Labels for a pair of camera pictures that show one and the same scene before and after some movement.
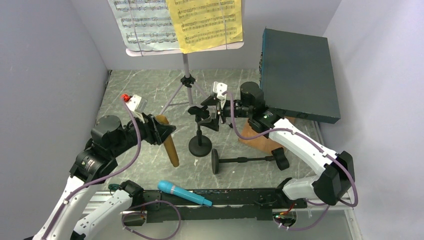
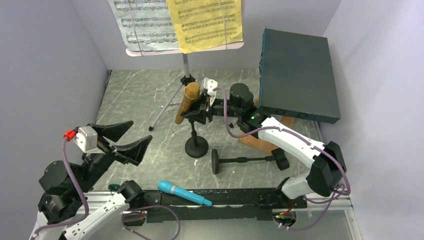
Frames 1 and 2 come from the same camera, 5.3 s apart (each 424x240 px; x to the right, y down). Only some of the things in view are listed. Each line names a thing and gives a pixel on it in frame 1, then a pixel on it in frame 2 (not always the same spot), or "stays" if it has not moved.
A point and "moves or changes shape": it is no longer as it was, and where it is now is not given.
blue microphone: x=167 y=187 stays
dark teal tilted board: x=296 y=76 stays
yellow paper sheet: x=203 y=24 stays
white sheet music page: x=145 y=25 stays
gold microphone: x=169 y=143 -> x=191 y=92
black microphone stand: x=278 y=155 stays
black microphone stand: x=199 y=145 moves or changes shape
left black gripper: x=156 y=132 -> x=133 y=151
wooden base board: x=262 y=142 stays
